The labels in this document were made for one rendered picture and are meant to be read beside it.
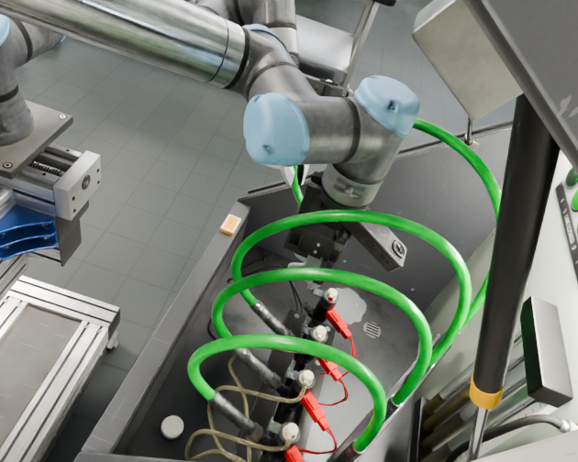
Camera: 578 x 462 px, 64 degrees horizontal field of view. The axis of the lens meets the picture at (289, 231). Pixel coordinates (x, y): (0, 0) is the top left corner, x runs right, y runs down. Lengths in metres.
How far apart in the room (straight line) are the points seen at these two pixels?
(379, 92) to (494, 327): 0.33
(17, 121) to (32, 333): 0.87
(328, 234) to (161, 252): 1.63
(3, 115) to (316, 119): 0.71
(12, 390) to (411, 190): 1.29
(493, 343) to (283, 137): 0.29
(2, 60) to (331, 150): 0.68
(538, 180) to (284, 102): 0.33
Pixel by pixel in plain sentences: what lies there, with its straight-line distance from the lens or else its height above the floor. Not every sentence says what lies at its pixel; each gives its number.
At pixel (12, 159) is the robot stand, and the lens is 1.05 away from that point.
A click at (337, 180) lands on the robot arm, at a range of 0.58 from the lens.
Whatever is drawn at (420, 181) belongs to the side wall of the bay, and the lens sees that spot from 0.98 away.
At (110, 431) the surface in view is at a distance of 0.80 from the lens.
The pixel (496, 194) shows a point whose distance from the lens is 0.65.
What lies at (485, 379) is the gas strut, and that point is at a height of 1.48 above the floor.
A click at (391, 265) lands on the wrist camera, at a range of 0.67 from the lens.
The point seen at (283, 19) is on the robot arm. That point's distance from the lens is 0.82.
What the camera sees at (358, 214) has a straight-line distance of 0.54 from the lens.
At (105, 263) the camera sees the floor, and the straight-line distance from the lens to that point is 2.18.
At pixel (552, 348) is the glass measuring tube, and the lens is 0.68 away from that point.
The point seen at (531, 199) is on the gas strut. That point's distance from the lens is 0.21.
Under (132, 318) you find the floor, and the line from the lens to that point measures 2.01.
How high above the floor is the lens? 1.70
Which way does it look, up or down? 44 degrees down
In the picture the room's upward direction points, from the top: 21 degrees clockwise
